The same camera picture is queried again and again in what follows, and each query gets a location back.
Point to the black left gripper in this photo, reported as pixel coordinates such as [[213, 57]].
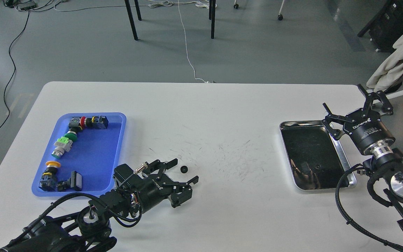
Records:
[[153, 189]]

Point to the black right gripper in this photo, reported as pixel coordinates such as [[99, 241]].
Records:
[[369, 131]]

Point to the small black gear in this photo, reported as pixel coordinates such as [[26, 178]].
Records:
[[184, 169]]

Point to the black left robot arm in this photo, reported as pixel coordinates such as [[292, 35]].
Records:
[[136, 192]]

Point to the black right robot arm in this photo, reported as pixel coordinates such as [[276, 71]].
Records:
[[384, 168]]

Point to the shiny metal tray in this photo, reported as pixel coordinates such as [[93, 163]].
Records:
[[316, 160]]

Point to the blue plastic tray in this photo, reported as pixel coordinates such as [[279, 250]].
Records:
[[94, 156]]

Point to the beige cloth on chair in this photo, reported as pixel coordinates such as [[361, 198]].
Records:
[[388, 75]]

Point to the black cabinet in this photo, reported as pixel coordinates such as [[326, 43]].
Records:
[[386, 27]]

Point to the black table leg left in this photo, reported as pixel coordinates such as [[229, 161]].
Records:
[[130, 17]]

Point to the black table leg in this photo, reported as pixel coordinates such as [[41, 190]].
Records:
[[211, 16], [130, 17]]

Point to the black table leg right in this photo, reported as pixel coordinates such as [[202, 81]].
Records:
[[211, 16]]

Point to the red push button switch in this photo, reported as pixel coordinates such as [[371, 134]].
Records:
[[95, 122]]

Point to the black square button switch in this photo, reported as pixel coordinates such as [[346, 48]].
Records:
[[75, 182]]

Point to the green push button switch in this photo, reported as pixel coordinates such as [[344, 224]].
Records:
[[71, 135]]

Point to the light green selector switch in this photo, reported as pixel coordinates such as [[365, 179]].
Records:
[[62, 145]]

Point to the yellow push button switch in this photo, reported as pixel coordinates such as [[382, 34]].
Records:
[[48, 181]]

